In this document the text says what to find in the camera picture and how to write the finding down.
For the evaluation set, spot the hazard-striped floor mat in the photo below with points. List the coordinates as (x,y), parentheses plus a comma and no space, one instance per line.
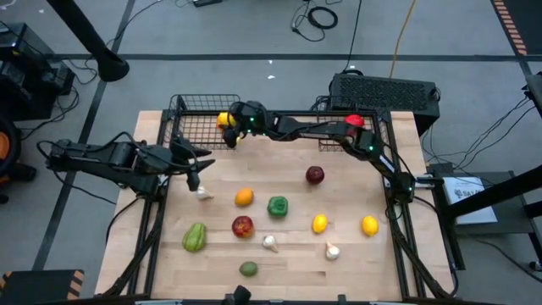
(525,21)

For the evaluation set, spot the red bell pepper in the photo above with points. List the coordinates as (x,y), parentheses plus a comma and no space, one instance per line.
(355,120)

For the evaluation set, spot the black equipment rack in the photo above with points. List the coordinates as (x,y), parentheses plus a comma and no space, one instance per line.
(25,76)

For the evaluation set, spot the dark red apple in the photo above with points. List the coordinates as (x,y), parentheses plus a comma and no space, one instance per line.
(314,174)

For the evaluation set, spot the black power strip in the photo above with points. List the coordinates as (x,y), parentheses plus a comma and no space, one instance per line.
(206,2)

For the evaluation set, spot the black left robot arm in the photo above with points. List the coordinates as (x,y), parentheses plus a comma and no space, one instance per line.
(123,163)

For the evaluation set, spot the black rounded object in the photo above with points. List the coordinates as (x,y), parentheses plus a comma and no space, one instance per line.
(242,295)

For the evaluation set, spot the green chayote squash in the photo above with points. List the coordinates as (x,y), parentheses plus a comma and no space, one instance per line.
(194,238)

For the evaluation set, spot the white garlic bulb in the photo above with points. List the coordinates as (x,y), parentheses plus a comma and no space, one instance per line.
(332,253)
(203,193)
(268,242)

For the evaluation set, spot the green bell pepper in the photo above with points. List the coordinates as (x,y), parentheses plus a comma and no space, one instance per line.
(277,206)

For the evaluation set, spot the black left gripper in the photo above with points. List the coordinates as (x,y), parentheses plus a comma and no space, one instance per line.
(180,163)

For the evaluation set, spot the black and orange machine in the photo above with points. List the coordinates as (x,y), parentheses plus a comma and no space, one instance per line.
(12,169)

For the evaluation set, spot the black pole stand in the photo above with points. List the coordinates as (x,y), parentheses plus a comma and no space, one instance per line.
(111,65)

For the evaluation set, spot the yellow lemon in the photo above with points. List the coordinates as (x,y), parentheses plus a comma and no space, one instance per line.
(370,226)
(319,223)
(223,121)

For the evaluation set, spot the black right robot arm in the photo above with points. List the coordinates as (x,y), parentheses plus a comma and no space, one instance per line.
(322,129)

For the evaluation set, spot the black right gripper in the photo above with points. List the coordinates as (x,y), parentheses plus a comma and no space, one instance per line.
(252,120)

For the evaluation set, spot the red and yellow apple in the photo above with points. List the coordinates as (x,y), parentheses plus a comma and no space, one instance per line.
(242,227)

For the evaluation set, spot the black side cart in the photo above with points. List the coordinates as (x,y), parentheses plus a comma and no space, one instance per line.
(512,220)

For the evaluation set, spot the green lime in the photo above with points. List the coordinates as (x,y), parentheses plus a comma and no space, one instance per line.
(248,269)

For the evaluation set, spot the black computer tower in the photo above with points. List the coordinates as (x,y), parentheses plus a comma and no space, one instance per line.
(381,95)

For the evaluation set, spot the orange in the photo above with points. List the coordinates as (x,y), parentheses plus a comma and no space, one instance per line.
(245,198)

